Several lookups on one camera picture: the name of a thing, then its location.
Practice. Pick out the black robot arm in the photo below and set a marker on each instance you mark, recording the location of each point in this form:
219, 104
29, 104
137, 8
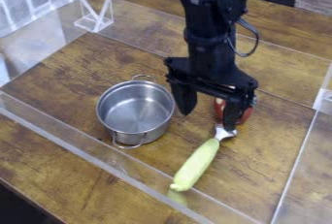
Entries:
208, 71

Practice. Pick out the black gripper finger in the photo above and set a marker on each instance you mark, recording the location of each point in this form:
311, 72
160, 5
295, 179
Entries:
234, 113
185, 96

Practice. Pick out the red toy mushroom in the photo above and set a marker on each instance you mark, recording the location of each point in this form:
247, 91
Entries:
220, 104

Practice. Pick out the small steel pot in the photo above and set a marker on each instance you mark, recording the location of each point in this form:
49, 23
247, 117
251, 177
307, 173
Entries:
136, 110

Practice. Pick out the clear acrylic bracket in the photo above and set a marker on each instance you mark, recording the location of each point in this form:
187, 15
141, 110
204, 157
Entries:
94, 21

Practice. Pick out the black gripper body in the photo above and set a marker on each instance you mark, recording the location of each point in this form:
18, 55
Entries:
226, 84

